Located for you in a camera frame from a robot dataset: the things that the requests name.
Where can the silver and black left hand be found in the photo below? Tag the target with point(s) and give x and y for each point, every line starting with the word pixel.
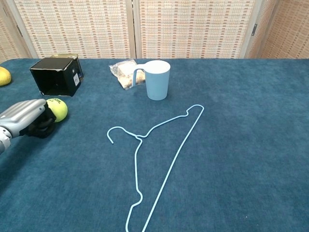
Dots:
pixel 24 116

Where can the yellow tennis ball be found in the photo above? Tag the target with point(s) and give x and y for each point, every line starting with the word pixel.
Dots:
pixel 59 110

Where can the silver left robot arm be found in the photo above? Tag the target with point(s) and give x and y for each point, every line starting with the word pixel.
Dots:
pixel 3 141

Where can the black open cardboard box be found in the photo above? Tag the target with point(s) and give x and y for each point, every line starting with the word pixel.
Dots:
pixel 54 77

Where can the yellow lemon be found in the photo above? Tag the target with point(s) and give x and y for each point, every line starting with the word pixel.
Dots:
pixel 3 76

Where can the clear plastic snack bag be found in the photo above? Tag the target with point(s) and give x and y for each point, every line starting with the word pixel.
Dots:
pixel 125 73

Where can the light blue plastic mug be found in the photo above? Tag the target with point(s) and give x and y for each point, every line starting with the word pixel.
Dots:
pixel 157 81

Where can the woven folding screen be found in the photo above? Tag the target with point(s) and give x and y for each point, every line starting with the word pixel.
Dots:
pixel 154 29

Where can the blue carpet table cover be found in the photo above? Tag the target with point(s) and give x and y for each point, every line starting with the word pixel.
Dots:
pixel 217 157

